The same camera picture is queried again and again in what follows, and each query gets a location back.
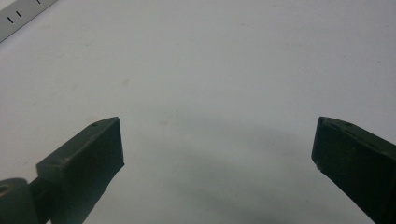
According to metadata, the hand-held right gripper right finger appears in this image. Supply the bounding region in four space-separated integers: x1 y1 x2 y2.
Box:
311 116 396 224

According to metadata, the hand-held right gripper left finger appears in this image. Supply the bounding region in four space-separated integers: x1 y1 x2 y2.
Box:
29 116 125 224

